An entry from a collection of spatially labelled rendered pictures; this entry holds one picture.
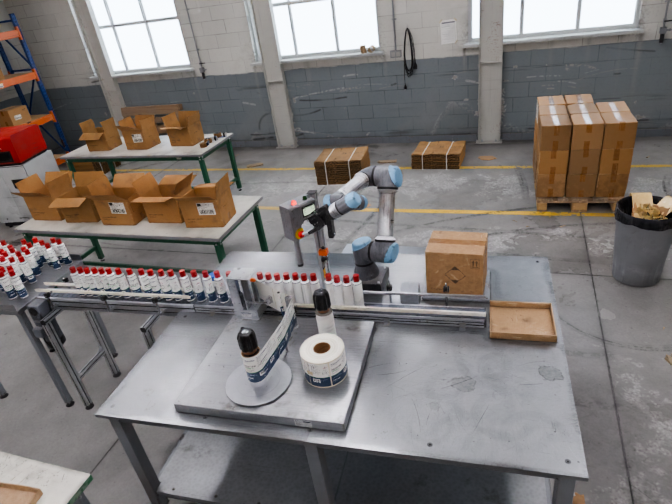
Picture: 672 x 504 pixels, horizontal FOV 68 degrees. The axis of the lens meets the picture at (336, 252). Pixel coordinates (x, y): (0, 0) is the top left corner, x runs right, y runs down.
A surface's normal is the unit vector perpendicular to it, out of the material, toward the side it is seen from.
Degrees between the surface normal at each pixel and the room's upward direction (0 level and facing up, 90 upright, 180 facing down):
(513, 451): 0
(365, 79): 90
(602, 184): 90
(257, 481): 1
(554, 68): 90
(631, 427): 0
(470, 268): 90
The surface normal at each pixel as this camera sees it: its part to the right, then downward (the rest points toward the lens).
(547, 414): -0.13, -0.86
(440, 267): -0.33, 0.51
